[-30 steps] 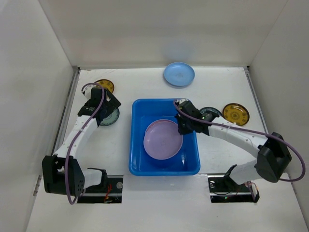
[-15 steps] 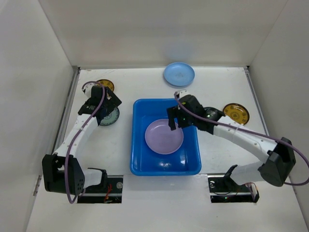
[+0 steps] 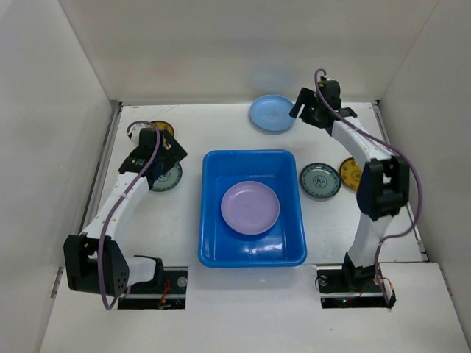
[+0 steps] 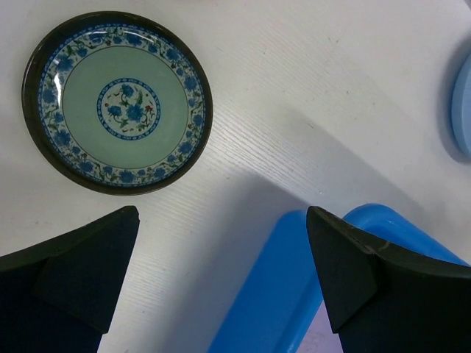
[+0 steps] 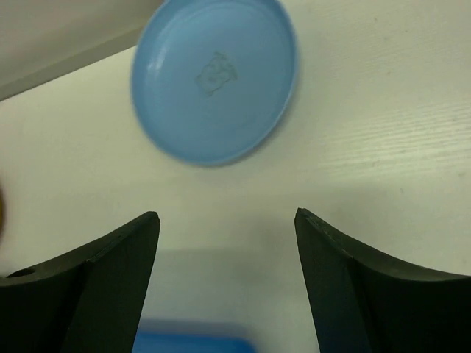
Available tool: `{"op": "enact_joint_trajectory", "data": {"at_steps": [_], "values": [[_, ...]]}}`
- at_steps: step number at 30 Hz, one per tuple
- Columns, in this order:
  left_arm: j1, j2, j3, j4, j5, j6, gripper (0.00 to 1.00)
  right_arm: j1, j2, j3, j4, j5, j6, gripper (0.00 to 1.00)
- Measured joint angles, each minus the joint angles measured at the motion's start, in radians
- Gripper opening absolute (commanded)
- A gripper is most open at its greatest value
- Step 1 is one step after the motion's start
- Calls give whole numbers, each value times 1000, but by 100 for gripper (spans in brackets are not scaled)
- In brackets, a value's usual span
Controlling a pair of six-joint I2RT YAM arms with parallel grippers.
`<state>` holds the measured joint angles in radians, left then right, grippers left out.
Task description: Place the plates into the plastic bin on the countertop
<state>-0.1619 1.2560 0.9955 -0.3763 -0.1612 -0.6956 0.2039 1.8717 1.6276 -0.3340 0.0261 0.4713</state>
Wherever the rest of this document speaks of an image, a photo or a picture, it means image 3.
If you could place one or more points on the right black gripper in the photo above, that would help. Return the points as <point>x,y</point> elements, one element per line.
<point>309,109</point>

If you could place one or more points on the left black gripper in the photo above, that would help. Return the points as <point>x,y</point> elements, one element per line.
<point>175,153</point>

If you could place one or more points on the light blue plastic plate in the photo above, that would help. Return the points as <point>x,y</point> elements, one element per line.
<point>271,113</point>

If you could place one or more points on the purple plastic plate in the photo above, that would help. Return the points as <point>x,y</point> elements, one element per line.
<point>250,208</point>

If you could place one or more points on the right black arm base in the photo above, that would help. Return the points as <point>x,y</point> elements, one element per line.
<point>346,286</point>

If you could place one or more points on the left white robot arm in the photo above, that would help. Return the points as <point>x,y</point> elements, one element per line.
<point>94,261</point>

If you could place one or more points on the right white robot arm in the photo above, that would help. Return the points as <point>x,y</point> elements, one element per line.
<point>384,184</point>

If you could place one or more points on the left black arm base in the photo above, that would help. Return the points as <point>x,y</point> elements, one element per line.
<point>169,295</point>

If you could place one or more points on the blue plastic bin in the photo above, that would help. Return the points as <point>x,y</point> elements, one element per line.
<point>220,246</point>

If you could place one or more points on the left yellow patterned plate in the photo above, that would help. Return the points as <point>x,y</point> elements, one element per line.
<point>164,127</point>

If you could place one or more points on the yellow patterned plate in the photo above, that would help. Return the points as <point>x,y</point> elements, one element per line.
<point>350,173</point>
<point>164,127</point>

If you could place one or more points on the left green floral plate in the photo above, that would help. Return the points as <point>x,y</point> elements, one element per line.
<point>168,180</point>

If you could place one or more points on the green floral plate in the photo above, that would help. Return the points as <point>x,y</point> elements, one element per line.
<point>320,180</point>
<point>168,180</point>

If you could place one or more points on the right green floral plate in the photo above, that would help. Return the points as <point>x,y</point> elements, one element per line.
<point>320,180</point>

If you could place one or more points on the right yellow patterned plate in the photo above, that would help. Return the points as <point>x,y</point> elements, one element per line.
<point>350,173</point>

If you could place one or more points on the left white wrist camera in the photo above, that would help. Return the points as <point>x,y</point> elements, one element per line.
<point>133,132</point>

